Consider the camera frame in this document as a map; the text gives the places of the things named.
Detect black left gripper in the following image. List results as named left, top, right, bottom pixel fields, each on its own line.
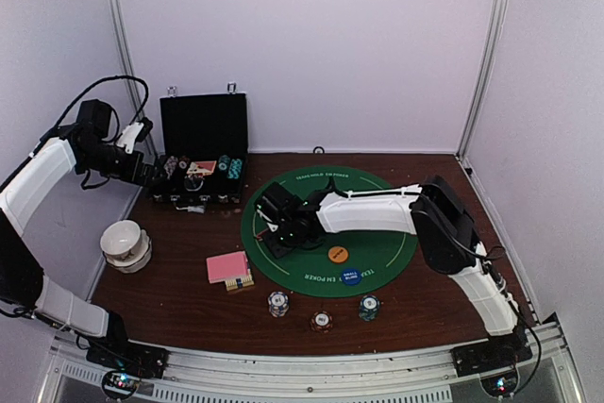
left=79, top=141, right=167, bottom=187

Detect orange dealer button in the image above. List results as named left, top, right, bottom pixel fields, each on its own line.
left=327, top=246, right=349, bottom=263

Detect blue white 10 chip stack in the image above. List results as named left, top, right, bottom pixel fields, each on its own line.
left=267, top=291, right=290, bottom=318

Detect red black 100 chip stack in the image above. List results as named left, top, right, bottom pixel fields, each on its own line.
left=310, top=311, right=333, bottom=333

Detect blue green 50 chip stack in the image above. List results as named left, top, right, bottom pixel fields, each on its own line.
left=358, top=294, right=380, bottom=322

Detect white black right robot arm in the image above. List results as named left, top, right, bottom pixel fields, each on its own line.
left=255, top=176, right=528, bottom=367

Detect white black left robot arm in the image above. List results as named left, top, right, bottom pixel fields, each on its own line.
left=1, top=93, right=165, bottom=369

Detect white left wrist cover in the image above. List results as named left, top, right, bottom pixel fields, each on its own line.
left=115, top=122, right=143, bottom=154

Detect black white chips in case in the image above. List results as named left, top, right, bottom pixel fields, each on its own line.
left=160, top=155, right=191, bottom=180

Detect round green poker mat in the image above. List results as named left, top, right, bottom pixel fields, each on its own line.
left=241, top=165, right=417, bottom=298

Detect card deck holder box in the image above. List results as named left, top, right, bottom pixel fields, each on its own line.
left=225, top=271, right=255, bottom=292

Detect black poker chip case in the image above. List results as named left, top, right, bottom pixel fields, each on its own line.
left=148, top=90, right=249, bottom=210

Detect red playing card in case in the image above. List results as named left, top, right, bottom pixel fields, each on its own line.
left=187, top=160, right=216, bottom=176

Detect teal chips in case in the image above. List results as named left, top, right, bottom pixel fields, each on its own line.
left=217, top=155, right=243, bottom=179

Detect white ceramic bowl stack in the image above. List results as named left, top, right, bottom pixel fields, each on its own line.
left=100, top=220, right=152, bottom=274

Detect pink playing card deck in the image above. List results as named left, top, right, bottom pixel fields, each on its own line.
left=206, top=251, right=249, bottom=284

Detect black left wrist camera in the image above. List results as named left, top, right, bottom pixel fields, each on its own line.
left=76, top=99, right=113, bottom=139

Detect left aluminium frame post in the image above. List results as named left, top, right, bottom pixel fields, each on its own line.
left=107, top=0, right=144, bottom=120

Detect aluminium frame post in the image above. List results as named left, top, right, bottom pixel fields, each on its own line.
left=456, top=0, right=509, bottom=165
left=107, top=0, right=144, bottom=120

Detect aluminium front rail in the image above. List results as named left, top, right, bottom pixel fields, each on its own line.
left=33, top=322, right=587, bottom=402

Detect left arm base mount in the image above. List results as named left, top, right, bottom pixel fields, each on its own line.
left=86, top=338, right=169, bottom=378

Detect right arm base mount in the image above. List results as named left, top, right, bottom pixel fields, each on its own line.
left=451, top=327, right=532, bottom=377

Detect right aluminium frame post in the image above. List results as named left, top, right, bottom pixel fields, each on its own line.
left=456, top=0, right=509, bottom=165

